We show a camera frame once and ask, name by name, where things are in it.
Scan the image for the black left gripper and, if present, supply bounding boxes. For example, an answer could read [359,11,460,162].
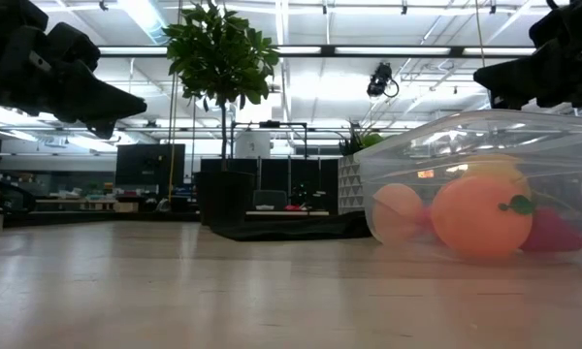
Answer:
[0,0,148,141]

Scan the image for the orange toy fruit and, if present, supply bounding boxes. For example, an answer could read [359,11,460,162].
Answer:
[429,173,534,259]

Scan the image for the red toy strawberry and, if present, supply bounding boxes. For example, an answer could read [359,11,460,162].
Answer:
[519,206,582,253]

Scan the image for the toy peach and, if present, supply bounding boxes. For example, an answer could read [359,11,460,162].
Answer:
[371,182,425,247]

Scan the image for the clear plastic tupperware container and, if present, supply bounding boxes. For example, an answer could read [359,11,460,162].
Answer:
[352,109,582,267]

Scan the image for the black monitor screen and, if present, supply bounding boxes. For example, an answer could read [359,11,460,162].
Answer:
[114,143,187,188]

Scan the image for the wooden background table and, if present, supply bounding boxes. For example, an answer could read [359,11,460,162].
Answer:
[31,197,140,213]

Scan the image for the artificial tree in black pot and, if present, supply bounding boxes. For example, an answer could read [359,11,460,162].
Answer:
[161,0,282,228]

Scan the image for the white cylindrical tank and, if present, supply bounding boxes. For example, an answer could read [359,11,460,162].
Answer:
[233,130,273,160]

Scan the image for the succulents in patterned white pot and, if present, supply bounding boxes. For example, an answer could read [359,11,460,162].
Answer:
[338,119,388,210]

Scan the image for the black cloth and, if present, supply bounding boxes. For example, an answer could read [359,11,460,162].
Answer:
[208,210,373,243]

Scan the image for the black table frame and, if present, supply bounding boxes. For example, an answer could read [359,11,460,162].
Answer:
[0,207,201,230]

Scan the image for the black overhead camera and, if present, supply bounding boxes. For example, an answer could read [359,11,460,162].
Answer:
[366,61,401,100]

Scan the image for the black metal rack frame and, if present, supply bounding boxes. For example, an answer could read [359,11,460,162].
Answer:
[229,119,309,160]

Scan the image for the black partition wall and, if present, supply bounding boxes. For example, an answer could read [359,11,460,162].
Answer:
[200,157,340,206]

